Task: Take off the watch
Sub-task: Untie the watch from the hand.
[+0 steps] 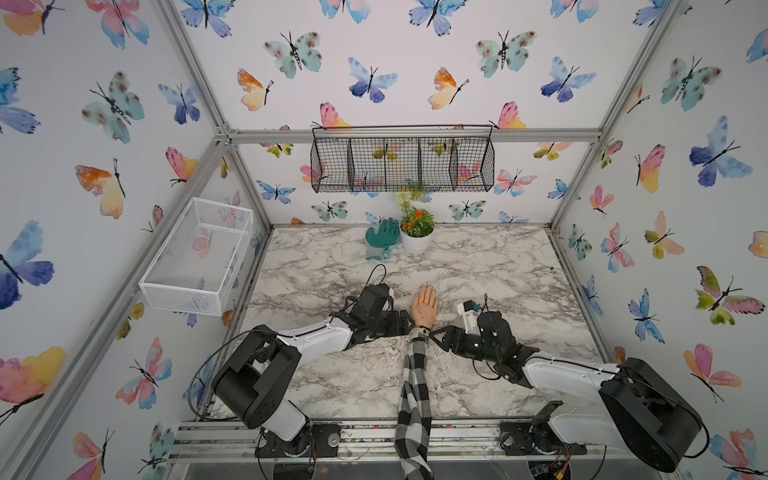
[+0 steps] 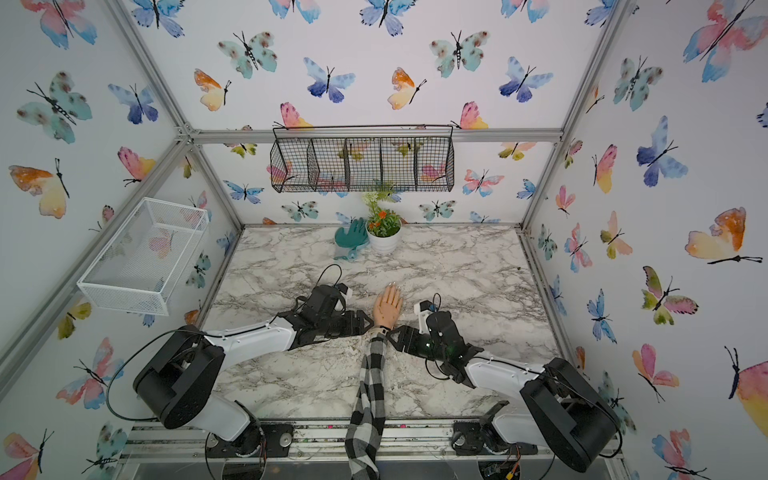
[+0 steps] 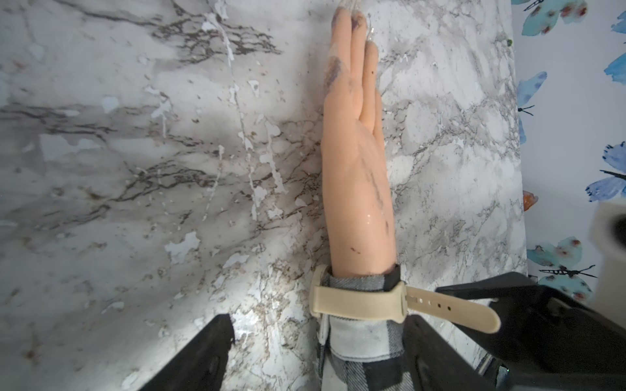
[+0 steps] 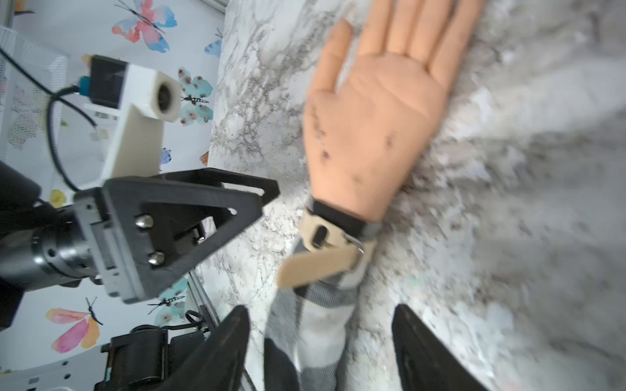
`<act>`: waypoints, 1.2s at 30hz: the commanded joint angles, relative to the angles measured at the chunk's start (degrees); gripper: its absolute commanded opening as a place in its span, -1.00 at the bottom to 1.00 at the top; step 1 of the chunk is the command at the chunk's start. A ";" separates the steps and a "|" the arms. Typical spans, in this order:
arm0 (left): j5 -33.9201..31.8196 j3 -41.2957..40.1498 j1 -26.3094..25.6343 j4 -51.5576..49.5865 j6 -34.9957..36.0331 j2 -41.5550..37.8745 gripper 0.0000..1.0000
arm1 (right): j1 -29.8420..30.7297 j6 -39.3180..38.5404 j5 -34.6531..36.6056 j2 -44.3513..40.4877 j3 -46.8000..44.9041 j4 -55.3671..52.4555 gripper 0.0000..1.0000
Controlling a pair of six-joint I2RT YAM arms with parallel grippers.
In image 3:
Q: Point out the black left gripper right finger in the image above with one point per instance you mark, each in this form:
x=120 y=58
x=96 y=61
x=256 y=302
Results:
x=435 y=365

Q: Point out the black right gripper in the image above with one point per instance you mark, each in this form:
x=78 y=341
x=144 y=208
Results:
x=547 y=340

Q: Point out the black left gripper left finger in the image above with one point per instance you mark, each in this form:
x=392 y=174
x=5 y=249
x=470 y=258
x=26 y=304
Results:
x=202 y=363

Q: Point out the black white checkered sleeve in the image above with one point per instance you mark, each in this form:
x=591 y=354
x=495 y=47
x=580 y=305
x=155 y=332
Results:
x=361 y=355

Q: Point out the mannequin hand with long nails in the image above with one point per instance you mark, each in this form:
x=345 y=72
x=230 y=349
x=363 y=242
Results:
x=357 y=201

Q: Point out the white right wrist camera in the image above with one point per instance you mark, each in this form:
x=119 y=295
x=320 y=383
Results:
x=607 y=234

